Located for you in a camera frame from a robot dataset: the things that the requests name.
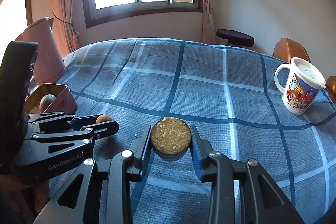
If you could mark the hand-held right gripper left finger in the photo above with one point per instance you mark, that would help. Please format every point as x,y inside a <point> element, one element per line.
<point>145,146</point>

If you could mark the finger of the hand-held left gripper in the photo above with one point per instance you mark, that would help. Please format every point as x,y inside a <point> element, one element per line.
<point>105,129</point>
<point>78,121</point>

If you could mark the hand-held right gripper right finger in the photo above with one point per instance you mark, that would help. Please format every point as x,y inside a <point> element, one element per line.
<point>197,151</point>

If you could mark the brown round fruit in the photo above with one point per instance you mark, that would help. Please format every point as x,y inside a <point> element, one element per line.
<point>103,118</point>
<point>47,102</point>

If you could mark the metal tin box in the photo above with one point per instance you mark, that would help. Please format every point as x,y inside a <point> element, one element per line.
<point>65,100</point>

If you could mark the glass jar with golden lid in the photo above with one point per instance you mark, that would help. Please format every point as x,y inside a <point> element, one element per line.
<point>170,136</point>

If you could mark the pink electric kettle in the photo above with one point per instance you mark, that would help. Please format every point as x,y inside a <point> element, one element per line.
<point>44,53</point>

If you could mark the blue plaid blanket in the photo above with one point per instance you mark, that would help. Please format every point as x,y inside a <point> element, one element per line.
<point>183,82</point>

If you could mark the white printed mug with lid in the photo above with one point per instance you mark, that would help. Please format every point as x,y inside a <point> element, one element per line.
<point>299,90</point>

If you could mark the black round stool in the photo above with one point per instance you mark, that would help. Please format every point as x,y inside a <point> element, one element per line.
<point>235,36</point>

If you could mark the orange-brown chair back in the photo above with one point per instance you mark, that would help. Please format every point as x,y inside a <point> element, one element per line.
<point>290,49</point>

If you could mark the brown leather sofa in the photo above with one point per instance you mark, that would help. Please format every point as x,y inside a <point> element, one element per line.
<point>332,88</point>

